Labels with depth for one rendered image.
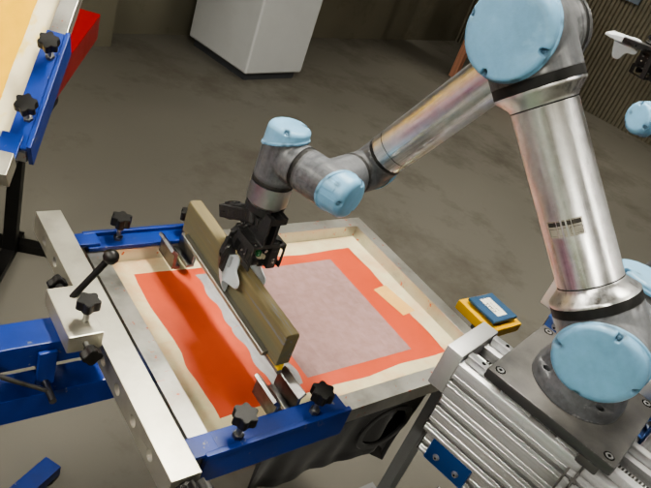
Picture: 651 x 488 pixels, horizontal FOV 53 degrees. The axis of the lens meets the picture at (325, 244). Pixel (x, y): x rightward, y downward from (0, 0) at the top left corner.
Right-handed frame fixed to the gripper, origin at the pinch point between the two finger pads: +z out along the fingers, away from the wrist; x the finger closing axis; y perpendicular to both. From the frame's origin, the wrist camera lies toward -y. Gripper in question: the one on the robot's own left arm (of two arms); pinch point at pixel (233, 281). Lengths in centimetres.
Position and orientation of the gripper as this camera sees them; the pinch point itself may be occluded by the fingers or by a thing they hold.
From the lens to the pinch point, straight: 128.7
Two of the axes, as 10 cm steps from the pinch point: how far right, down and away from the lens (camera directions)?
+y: 5.5, 5.9, -5.9
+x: 7.8, -0.9, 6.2
